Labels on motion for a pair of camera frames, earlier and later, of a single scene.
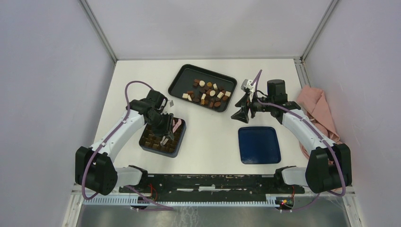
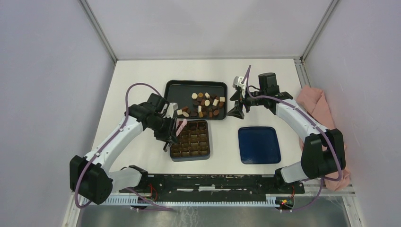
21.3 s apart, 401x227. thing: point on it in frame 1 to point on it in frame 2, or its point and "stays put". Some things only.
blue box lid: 258,145 stays put
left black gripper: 167,130 stays put
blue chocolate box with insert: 150,141 to 193,144
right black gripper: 242,114 to 237,111
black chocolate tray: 228,83 to 197,100
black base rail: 213,187 stays put
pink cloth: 311,100 stays put
